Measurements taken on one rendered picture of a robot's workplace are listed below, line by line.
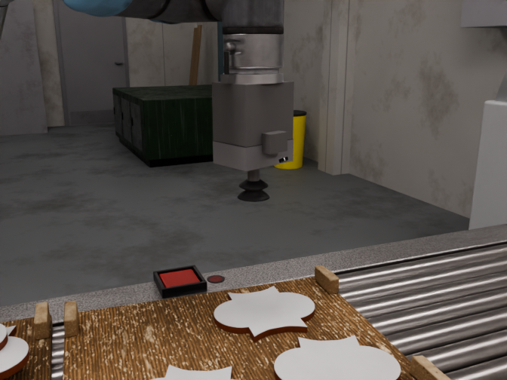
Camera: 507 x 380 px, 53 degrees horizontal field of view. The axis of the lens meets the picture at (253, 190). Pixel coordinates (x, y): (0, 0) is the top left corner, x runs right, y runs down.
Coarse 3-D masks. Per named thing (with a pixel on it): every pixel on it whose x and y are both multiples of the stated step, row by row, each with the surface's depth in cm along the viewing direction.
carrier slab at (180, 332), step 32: (256, 288) 82; (288, 288) 82; (320, 288) 82; (96, 320) 73; (128, 320) 73; (160, 320) 73; (192, 320) 73; (320, 320) 73; (352, 320) 73; (64, 352) 65; (96, 352) 65; (128, 352) 65; (160, 352) 65; (192, 352) 65; (224, 352) 65; (256, 352) 65
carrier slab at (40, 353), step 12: (12, 324) 72; (24, 324) 72; (24, 336) 69; (36, 348) 66; (48, 348) 66; (36, 360) 63; (48, 360) 63; (24, 372) 61; (36, 372) 61; (48, 372) 61
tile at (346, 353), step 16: (352, 336) 67; (288, 352) 63; (304, 352) 63; (320, 352) 63; (336, 352) 63; (352, 352) 63; (368, 352) 63; (384, 352) 63; (288, 368) 60; (304, 368) 60; (320, 368) 60; (336, 368) 60; (352, 368) 60; (368, 368) 60; (384, 368) 60; (400, 368) 60
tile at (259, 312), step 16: (272, 288) 80; (224, 304) 75; (240, 304) 75; (256, 304) 75; (272, 304) 75; (288, 304) 75; (304, 304) 75; (224, 320) 71; (240, 320) 71; (256, 320) 71; (272, 320) 71; (288, 320) 71; (304, 320) 72; (256, 336) 67
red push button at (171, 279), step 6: (186, 270) 91; (162, 276) 88; (168, 276) 88; (174, 276) 88; (180, 276) 88; (186, 276) 88; (192, 276) 88; (162, 282) 86; (168, 282) 86; (174, 282) 86; (180, 282) 86; (186, 282) 86; (192, 282) 86
